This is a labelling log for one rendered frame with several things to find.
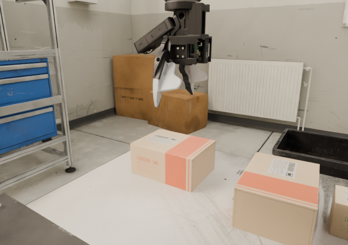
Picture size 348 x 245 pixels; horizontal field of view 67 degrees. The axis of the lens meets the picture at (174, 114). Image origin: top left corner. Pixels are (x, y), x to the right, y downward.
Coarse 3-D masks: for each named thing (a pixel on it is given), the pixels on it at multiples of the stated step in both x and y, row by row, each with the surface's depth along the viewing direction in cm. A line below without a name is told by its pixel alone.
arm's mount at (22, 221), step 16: (0, 208) 33; (16, 208) 33; (0, 224) 30; (16, 224) 30; (32, 224) 30; (48, 224) 30; (0, 240) 28; (16, 240) 28; (32, 240) 28; (48, 240) 28; (64, 240) 28; (80, 240) 28
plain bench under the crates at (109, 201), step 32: (128, 160) 69; (224, 160) 69; (64, 192) 55; (96, 192) 55; (128, 192) 55; (160, 192) 55; (192, 192) 55; (224, 192) 55; (320, 192) 55; (64, 224) 45; (96, 224) 45; (128, 224) 45; (160, 224) 45; (192, 224) 45; (224, 224) 45; (320, 224) 45
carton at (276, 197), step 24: (264, 168) 49; (288, 168) 49; (312, 168) 49; (240, 192) 42; (264, 192) 41; (288, 192) 41; (312, 192) 41; (240, 216) 44; (264, 216) 42; (288, 216) 40; (312, 216) 38; (288, 240) 41; (312, 240) 39
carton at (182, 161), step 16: (144, 144) 60; (160, 144) 60; (176, 144) 60; (192, 144) 60; (208, 144) 60; (144, 160) 60; (160, 160) 57; (176, 160) 55; (192, 160) 53; (208, 160) 60; (144, 176) 61; (160, 176) 58; (176, 176) 56; (192, 176) 54
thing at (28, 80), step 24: (0, 72) 157; (24, 72) 169; (48, 72) 183; (0, 96) 158; (24, 96) 171; (48, 96) 185; (0, 120) 159; (24, 120) 173; (48, 120) 188; (0, 144) 162; (24, 144) 176
